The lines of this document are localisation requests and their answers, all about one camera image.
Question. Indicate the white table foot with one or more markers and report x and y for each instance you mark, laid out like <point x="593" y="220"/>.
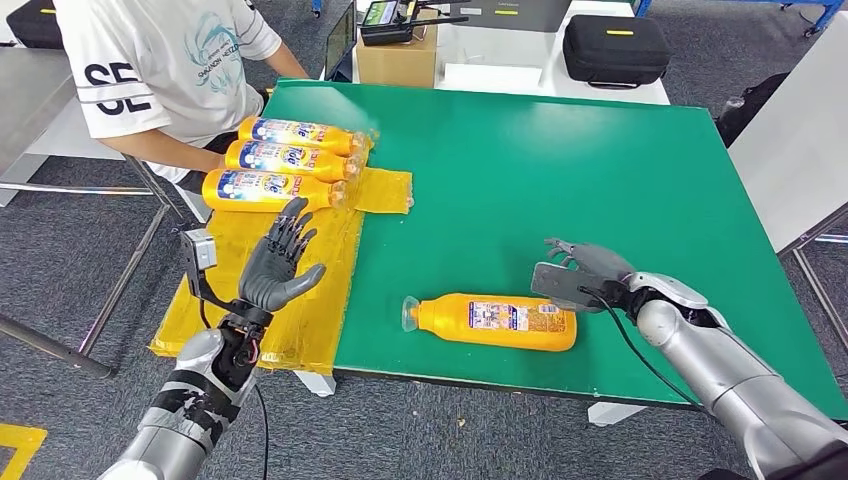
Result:
<point x="613" y="414"/>
<point x="318" y="385"/>

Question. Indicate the orange detergent bottle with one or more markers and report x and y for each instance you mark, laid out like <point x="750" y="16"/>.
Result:
<point x="318" y="166"/>
<point x="450" y="321"/>
<point x="331" y="138"/>
<point x="265" y="199"/>

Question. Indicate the black remote controller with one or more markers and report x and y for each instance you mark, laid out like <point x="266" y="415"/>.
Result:
<point x="381" y="26"/>

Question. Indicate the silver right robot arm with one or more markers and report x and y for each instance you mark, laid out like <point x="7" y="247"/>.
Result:
<point x="729" y="378"/>

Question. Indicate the white table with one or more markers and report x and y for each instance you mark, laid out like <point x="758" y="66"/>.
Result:
<point x="550" y="73"/>

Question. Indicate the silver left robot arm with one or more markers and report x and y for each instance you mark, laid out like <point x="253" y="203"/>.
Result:
<point x="185" y="404"/>

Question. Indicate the white flat box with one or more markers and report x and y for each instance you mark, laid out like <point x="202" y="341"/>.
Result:
<point x="490" y="79"/>

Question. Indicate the person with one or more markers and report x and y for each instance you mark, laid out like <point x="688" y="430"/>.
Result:
<point x="146" y="60"/>

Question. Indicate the blue metal frame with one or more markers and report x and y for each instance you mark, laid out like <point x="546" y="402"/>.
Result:
<point x="821" y="10"/>

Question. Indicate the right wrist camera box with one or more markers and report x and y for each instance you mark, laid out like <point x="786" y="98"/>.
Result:
<point x="563" y="285"/>

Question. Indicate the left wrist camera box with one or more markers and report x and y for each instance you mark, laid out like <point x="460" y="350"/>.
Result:
<point x="199" y="255"/>

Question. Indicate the person's right forearm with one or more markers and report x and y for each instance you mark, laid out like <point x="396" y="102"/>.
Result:
<point x="166" y="149"/>

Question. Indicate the black tablet screen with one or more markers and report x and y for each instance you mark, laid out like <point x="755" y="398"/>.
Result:
<point x="340" y="40"/>

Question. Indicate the yellow tape mat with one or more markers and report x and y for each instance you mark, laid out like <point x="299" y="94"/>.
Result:
<point x="311" y="318"/>

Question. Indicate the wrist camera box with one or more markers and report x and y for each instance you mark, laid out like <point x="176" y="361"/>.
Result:
<point x="199" y="255"/>
<point x="563" y="285"/>

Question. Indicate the person's right hand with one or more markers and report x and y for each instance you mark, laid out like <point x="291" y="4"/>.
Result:
<point x="220" y="162"/>

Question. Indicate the black bag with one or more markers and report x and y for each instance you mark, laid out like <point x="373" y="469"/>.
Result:
<point x="755" y="106"/>

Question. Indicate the person's left forearm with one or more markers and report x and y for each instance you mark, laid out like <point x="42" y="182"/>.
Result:
<point x="288" y="61"/>

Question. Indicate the grey metal table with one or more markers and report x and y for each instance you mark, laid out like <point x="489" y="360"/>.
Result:
<point x="795" y="132"/>
<point x="26" y="93"/>

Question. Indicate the cardboard box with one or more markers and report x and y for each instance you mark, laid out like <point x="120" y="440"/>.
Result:
<point x="397" y="66"/>

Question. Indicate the green table board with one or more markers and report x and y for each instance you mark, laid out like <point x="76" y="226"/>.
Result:
<point x="629" y="199"/>

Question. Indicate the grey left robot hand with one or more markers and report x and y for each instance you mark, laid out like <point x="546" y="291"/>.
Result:
<point x="272" y="272"/>

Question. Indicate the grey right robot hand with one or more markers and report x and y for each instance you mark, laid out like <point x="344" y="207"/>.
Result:
<point x="596" y="262"/>

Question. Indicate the black carrying case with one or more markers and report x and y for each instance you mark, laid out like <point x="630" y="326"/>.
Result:
<point x="33" y="26"/>
<point x="615" y="53"/>

